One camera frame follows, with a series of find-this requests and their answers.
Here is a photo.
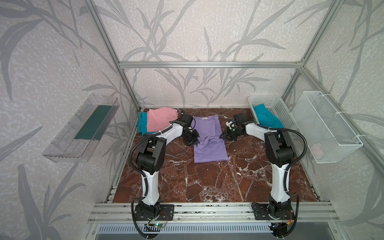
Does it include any clear acrylic wall tray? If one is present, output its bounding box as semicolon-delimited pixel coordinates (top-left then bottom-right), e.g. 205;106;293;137
42;94;120;163

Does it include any purple t-shirt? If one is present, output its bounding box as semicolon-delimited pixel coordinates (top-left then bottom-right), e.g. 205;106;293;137
194;115;229;164

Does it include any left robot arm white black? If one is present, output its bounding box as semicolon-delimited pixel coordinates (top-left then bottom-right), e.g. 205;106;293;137
134;114;199;215

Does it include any aluminium frame post right rear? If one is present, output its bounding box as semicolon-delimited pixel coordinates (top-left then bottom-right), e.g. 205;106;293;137
282;0;345;102

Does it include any aluminium frame post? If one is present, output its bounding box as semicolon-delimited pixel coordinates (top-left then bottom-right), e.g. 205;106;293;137
282;0;345;102
85;0;141;111

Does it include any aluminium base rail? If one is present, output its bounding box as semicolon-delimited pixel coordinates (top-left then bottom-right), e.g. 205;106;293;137
87;202;340;224

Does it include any pink folded t-shirt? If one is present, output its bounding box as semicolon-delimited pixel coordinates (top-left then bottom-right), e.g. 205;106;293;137
147;107;179;133

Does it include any aluminium frame post left rear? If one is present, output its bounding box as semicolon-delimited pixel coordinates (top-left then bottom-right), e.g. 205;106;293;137
85;0;141;111

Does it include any white wire mesh basket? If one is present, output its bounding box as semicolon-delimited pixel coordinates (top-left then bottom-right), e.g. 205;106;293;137
292;91;364;164

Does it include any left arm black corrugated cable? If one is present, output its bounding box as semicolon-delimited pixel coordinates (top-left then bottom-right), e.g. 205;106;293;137
128;124;175;196

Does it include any teal t-shirt in basket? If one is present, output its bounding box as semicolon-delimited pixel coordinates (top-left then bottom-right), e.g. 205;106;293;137
253;104;284;128

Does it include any teal folded t-shirt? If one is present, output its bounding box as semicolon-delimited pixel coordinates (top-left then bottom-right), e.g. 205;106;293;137
137;112;148;135

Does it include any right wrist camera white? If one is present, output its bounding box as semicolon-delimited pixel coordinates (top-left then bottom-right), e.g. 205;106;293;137
226;120;237;131

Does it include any grey plastic laundry basket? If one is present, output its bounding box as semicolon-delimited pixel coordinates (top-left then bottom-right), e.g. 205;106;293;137
248;95;299;130

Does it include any aluminium frame horizontal bar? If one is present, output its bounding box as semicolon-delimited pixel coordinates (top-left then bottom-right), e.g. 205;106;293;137
119;62;301;69

